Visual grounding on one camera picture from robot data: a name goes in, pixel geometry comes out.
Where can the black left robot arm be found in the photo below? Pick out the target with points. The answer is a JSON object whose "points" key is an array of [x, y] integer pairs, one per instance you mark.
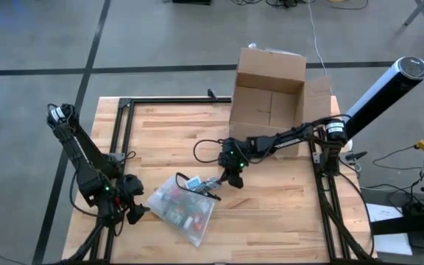
{"points": [[83, 158]]}

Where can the white paper sheet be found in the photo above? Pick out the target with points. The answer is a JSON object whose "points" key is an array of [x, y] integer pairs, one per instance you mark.
{"points": [[388, 228]]}

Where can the clear zip pouch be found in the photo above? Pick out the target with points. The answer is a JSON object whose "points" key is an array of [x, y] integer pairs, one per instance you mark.
{"points": [[182, 213]]}

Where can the grey metal table leg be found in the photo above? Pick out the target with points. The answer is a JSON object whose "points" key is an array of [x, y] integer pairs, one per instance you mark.
{"points": [[416, 13]]}

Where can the small black edge device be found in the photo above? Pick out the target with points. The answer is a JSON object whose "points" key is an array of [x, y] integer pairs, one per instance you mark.
{"points": [[212, 94]]}

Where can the white black cylinder tower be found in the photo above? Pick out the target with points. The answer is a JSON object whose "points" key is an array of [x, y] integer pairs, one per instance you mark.
{"points": [[388, 88]]}

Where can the black item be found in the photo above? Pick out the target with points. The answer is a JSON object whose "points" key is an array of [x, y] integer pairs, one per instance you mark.
{"points": [[208, 184]]}

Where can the black aluminium table frame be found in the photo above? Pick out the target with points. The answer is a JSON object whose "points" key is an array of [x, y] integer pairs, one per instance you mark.
{"points": [[168, 100]]}

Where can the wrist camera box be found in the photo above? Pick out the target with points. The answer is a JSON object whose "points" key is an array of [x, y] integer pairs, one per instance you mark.
{"points": [[109, 211], [232, 152]]}

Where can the green white small box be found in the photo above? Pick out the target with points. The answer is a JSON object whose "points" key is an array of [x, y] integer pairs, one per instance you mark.
{"points": [[193, 182]]}

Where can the black floor device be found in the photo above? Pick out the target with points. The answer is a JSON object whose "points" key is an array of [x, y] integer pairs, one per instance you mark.
{"points": [[191, 1]]}

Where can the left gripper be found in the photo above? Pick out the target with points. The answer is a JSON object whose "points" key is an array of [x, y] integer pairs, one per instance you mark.
{"points": [[134, 187]]}

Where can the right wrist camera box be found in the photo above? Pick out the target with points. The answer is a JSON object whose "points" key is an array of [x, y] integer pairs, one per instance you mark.
{"points": [[232, 152]]}

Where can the brown cardboard shipping box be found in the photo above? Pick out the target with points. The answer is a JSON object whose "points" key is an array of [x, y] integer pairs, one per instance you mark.
{"points": [[267, 103]]}

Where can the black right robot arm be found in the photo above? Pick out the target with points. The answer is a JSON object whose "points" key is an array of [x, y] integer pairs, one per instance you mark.
{"points": [[296, 136]]}

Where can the black metal bar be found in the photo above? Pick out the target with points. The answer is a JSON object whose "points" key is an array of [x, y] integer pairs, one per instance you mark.
{"points": [[410, 222]]}

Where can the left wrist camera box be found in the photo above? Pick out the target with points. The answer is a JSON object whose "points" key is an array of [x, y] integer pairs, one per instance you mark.
{"points": [[109, 211]]}

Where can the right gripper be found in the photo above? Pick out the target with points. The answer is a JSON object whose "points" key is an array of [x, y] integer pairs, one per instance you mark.
{"points": [[234, 174]]}

